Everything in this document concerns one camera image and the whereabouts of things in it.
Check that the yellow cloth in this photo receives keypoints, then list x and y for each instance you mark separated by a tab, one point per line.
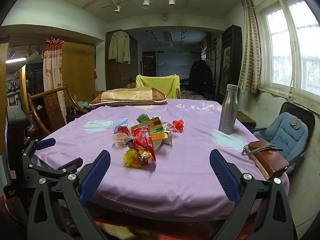
160	83

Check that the white round lid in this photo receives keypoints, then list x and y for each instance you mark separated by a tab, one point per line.
157	144

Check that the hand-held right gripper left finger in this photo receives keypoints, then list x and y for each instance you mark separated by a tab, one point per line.
96	175

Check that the black hanging coat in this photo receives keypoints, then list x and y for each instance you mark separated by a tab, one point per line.
200	80

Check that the orange label box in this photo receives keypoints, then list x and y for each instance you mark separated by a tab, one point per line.
158	136

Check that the white track spotlight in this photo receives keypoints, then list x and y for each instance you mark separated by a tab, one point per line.
117	8
146	3
171	0

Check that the steel water bottle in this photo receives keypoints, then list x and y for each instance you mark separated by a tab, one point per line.
228	115

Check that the dark cabinet with picture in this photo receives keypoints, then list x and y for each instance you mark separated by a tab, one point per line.
231	55

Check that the red flower candy wrapper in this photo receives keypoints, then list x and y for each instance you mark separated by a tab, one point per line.
178	125

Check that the clear jelly cup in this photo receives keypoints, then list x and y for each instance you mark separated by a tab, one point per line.
120	141

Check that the red and white curtain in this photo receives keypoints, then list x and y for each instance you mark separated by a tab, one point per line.
52	80

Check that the plaid curtain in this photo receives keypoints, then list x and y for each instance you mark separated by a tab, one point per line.
250	55

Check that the brown leather wallet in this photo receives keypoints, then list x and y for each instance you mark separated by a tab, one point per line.
270	155

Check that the small white carton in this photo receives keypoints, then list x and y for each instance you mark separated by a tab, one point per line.
168	137

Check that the red snack packet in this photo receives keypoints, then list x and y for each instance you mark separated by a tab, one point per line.
142	140

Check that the dark wooden side table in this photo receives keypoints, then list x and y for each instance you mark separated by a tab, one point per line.
246	120

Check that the gold patterned pillow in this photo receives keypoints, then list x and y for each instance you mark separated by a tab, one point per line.
127	95

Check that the brown wooden wardrobe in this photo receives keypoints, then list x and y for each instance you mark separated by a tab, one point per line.
125	75

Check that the white framed window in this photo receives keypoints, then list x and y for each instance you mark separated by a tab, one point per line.
282	55

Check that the blue seat cushion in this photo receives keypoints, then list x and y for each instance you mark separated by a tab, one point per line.
285	135

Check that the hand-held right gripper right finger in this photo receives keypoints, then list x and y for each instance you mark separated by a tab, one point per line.
225	177

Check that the beige hanging shirt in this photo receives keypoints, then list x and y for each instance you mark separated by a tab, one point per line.
119	47

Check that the blue cushioned chair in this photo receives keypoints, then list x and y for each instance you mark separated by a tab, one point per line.
287	106

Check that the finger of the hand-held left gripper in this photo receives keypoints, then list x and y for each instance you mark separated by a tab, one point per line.
45	143
67	166

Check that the purple tablecloth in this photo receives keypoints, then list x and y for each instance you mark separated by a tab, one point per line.
175	175

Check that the carved wooden armchair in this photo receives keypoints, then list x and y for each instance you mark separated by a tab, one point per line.
53	105

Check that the yellow foil flower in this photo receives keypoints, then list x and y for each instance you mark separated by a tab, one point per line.
132	158

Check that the green tissue packet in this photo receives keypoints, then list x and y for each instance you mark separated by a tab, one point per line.
142	118

